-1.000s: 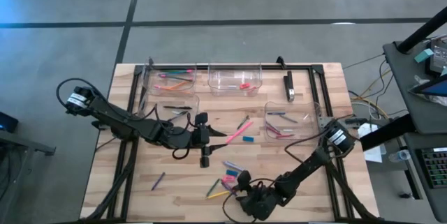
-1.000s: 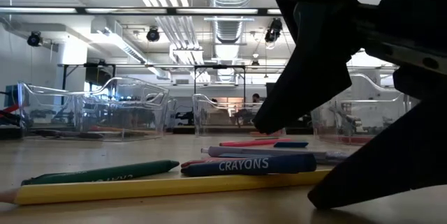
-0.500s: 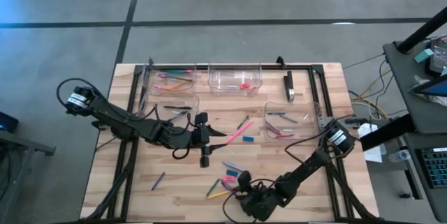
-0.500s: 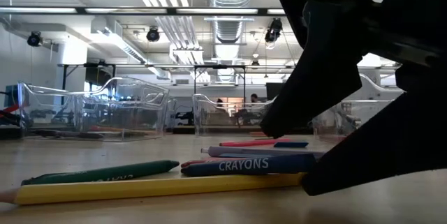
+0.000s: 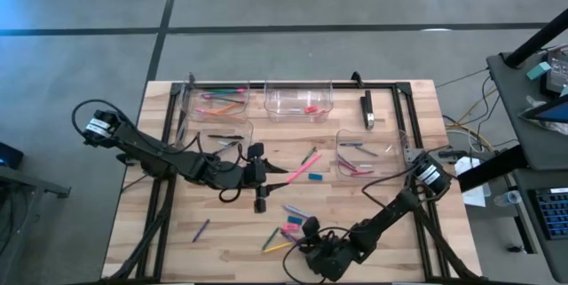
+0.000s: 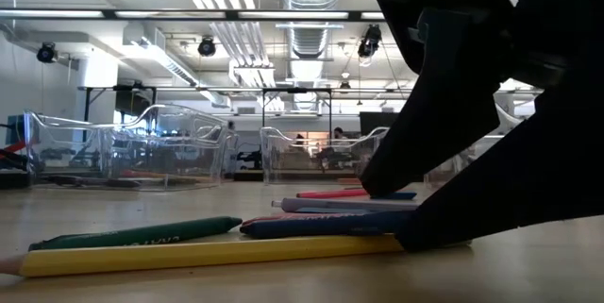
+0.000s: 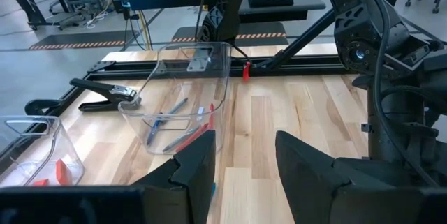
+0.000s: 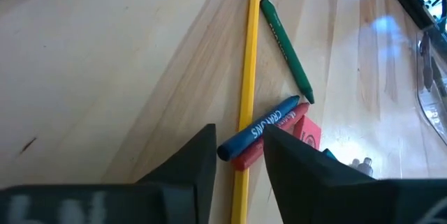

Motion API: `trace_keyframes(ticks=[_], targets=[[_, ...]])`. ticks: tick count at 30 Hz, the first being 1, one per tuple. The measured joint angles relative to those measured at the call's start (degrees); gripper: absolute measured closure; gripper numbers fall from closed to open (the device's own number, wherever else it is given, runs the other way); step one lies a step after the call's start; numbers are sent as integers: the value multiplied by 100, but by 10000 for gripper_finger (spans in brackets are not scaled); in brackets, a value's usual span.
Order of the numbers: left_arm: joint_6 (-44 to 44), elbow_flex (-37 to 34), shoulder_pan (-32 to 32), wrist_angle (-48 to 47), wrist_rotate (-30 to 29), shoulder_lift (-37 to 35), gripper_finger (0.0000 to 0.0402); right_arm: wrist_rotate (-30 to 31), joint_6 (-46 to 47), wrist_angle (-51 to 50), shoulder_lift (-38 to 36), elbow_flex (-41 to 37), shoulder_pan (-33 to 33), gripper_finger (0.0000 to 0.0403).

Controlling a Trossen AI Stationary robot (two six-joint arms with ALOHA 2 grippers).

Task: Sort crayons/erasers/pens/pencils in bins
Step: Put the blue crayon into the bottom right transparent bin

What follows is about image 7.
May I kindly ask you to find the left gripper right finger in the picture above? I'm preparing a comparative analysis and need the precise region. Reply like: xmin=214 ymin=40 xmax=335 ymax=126
xmin=275 ymin=131 xmax=447 ymax=224

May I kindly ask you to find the small red tag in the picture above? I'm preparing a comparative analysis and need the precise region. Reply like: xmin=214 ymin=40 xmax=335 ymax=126
xmin=242 ymin=61 xmax=252 ymax=82

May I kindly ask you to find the grey metal bracket plate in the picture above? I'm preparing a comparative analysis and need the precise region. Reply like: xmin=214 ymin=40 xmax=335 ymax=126
xmin=186 ymin=47 xmax=214 ymax=73

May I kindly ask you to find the black spring clamp silver jaw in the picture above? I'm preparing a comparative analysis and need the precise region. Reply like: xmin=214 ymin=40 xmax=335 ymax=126
xmin=68 ymin=77 xmax=142 ymax=113

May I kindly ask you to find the grey pen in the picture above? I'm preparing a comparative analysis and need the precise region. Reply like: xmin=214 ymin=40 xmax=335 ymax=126
xmin=161 ymin=125 xmax=203 ymax=154

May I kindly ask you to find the black desk leg frame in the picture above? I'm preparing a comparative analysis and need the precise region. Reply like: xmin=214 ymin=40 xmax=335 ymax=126
xmin=0 ymin=0 xmax=48 ymax=31

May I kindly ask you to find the black table clamp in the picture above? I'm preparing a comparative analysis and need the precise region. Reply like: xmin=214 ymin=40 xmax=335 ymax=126
xmin=23 ymin=98 xmax=63 ymax=117

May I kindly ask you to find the clear plastic bin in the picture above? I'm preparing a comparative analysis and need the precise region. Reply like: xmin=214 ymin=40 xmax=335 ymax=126
xmin=117 ymin=41 xmax=233 ymax=156
xmin=0 ymin=114 xmax=86 ymax=187

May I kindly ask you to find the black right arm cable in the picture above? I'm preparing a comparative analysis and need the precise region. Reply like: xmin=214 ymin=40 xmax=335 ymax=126
xmin=361 ymin=0 xmax=441 ymax=186

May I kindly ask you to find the blue pen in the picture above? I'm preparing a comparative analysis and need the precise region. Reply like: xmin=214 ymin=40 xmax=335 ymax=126
xmin=146 ymin=97 xmax=189 ymax=147

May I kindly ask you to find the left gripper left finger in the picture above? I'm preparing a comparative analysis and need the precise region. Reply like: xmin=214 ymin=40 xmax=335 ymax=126
xmin=0 ymin=130 xmax=217 ymax=224

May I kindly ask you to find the red eraser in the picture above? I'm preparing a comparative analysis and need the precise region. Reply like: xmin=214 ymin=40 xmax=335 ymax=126
xmin=55 ymin=159 xmax=73 ymax=186

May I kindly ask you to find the black mat with hazard stripe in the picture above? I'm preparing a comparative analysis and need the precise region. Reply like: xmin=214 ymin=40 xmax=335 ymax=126
xmin=170 ymin=21 xmax=289 ymax=43
xmin=28 ymin=30 xmax=140 ymax=51

